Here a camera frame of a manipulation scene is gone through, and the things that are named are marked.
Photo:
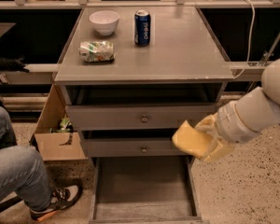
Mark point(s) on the white bowl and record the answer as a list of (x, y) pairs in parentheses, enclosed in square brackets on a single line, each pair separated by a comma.
[(104, 22)]

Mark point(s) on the grey top drawer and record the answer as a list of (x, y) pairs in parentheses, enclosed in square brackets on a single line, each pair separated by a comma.
[(123, 117)]

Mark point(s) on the cardboard box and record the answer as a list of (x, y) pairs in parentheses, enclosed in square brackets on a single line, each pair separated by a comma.
[(53, 137)]

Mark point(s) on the grey drawer cabinet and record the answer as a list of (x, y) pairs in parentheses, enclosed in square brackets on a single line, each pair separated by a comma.
[(180, 66)]

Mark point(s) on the person leg in jeans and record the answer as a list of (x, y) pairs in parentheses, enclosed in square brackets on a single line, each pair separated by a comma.
[(21, 169)]

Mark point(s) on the grey drawer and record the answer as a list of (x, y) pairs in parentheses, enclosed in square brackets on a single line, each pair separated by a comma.
[(123, 117), (144, 190), (129, 143)]

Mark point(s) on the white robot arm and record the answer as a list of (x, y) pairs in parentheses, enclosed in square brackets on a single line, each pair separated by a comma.
[(260, 108)]

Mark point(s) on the green item in box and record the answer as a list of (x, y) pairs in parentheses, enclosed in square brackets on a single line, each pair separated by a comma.
[(65, 126)]

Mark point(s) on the blue pepsi can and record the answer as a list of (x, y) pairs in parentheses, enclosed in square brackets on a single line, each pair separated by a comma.
[(142, 21)]

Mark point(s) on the grey bottom drawer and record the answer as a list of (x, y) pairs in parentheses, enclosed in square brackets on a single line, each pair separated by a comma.
[(144, 190)]

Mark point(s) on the grey middle drawer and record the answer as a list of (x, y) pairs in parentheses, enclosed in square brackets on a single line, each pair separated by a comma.
[(129, 143)]

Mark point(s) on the black white sneaker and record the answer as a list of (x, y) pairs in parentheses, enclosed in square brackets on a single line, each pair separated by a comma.
[(60, 199)]

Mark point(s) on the crushed green white can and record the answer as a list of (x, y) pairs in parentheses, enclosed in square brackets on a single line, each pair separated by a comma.
[(96, 51)]

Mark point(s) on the yellow sponge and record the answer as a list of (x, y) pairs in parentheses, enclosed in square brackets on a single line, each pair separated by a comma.
[(193, 142)]

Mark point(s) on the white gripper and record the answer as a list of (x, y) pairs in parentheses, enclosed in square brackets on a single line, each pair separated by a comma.
[(226, 121)]

